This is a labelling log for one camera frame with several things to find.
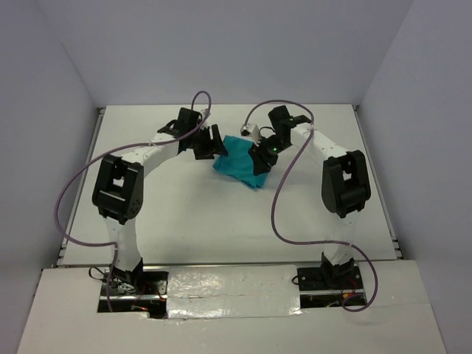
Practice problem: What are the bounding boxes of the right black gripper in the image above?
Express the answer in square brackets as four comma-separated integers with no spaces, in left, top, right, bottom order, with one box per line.
[249,134,291,177]

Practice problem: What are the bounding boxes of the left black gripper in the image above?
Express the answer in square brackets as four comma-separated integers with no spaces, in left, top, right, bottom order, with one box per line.
[188,124,228,161]

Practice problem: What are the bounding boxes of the teal t shirt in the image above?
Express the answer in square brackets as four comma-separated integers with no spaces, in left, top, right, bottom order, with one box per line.
[213,135,268,190]

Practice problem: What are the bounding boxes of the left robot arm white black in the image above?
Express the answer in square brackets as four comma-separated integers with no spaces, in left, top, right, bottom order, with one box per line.
[92,108,228,294]

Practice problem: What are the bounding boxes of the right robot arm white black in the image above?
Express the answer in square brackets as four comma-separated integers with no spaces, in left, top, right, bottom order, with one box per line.
[240,102,371,288]

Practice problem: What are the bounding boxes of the silver tape patch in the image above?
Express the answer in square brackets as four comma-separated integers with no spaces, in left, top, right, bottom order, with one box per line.
[166,265,302,319]

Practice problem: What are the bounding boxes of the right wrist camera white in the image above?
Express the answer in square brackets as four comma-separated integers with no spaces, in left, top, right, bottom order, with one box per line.
[240,123,261,146]

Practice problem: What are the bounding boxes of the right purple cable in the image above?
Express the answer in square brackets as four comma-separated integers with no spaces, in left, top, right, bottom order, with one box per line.
[245,98,381,313]

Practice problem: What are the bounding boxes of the purple cable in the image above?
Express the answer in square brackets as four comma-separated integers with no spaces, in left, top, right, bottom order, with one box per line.
[54,90,213,313]
[245,98,381,313]

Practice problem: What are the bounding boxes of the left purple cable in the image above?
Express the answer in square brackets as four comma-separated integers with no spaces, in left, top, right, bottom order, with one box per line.
[54,90,213,313]

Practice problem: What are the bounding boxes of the metal base rail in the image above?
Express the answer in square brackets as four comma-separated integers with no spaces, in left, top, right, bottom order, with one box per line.
[97,265,366,319]

